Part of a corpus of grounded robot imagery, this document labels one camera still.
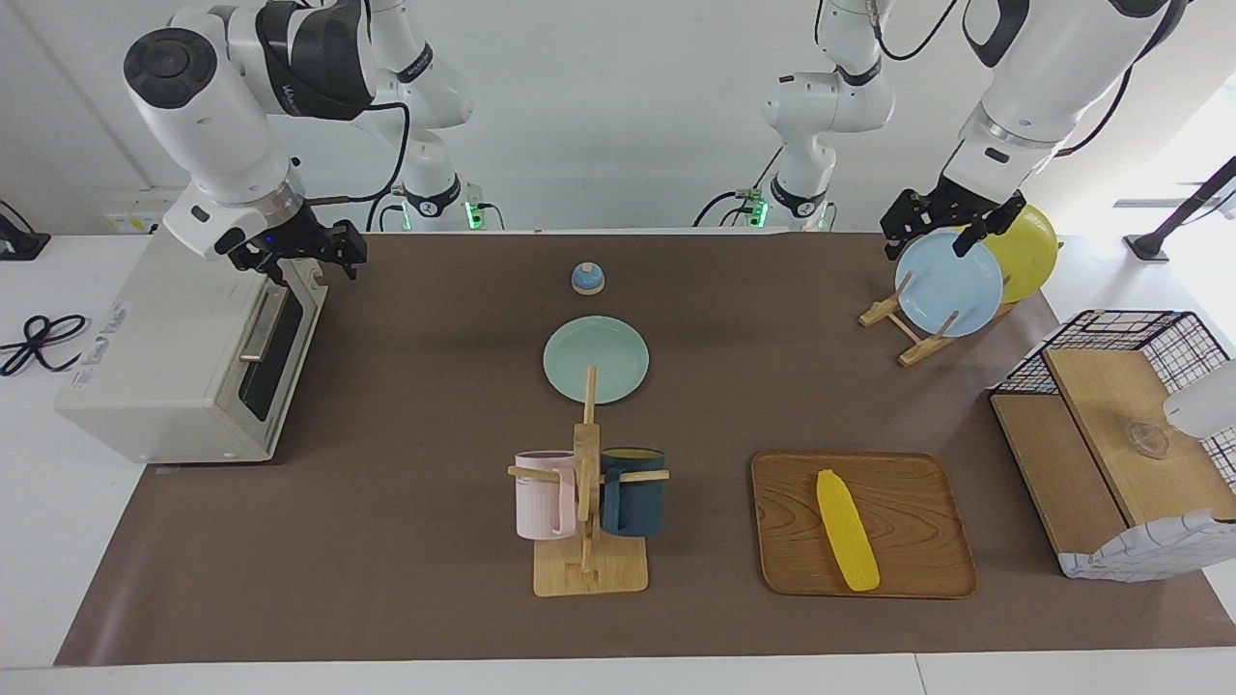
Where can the wooden plate rack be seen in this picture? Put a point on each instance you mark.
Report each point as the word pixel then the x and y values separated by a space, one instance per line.
pixel 912 346

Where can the pink mug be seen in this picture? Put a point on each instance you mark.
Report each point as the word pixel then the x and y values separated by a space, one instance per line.
pixel 541 497

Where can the yellow plate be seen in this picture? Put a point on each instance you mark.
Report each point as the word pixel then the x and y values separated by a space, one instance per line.
pixel 1033 253

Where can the dark teal mug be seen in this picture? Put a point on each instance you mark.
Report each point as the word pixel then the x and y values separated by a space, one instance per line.
pixel 635 497

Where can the black angled stand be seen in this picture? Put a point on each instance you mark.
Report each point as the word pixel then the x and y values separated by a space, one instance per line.
pixel 1173 227

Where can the pale green plate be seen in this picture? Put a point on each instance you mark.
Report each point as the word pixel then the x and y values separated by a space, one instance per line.
pixel 603 352

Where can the white power strip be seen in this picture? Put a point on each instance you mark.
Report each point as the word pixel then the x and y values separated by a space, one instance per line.
pixel 145 208

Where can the small clear glass dish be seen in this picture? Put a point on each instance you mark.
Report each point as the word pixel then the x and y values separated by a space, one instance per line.
pixel 1147 440

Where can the stepped wooden box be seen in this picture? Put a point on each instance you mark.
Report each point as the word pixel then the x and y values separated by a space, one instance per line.
pixel 1110 396

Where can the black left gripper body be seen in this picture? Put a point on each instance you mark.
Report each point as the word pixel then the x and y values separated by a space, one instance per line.
pixel 951 210

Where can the white rounded object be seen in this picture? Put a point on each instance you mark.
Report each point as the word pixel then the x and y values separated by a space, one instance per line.
pixel 1205 403

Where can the small black stand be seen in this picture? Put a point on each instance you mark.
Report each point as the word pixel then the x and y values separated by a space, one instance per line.
pixel 19 243

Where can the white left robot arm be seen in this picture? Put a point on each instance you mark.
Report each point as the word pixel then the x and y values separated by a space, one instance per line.
pixel 1038 77

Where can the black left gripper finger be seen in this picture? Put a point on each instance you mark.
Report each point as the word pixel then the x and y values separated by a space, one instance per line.
pixel 966 243
pixel 892 249

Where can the light blue plate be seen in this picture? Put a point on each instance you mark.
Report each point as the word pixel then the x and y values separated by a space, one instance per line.
pixel 951 294

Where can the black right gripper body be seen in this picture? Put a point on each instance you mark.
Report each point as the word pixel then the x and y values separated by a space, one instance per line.
pixel 309 243

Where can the brown table mat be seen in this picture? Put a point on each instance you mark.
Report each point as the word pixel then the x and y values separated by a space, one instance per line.
pixel 435 434

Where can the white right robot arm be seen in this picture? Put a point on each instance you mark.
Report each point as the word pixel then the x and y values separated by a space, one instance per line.
pixel 212 125

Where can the wooden mug rack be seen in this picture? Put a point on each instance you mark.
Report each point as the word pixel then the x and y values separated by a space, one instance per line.
pixel 586 541

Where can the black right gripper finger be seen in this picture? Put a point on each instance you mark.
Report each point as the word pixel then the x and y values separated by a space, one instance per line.
pixel 353 270
pixel 275 273

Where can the yellow corn cob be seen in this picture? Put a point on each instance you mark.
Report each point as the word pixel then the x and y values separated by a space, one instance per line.
pixel 848 531

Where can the blue call bell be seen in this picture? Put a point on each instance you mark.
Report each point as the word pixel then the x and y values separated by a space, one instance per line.
pixel 588 279

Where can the beige toaster oven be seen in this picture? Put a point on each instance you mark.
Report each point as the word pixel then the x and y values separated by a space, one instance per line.
pixel 154 386

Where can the brown wooden tray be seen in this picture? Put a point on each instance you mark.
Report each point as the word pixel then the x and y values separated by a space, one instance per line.
pixel 917 526

